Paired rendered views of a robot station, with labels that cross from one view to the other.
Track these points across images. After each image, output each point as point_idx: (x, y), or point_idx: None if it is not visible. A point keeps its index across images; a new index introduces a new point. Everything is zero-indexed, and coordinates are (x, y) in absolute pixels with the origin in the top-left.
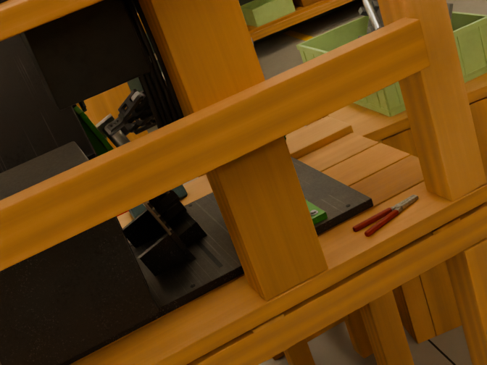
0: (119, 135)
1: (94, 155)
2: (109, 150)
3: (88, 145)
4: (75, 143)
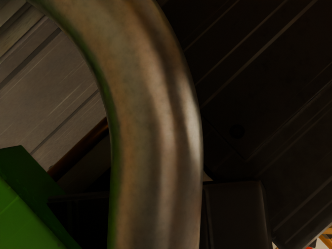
0: (197, 244)
1: (242, 179)
2: (76, 244)
3: (269, 226)
4: (313, 234)
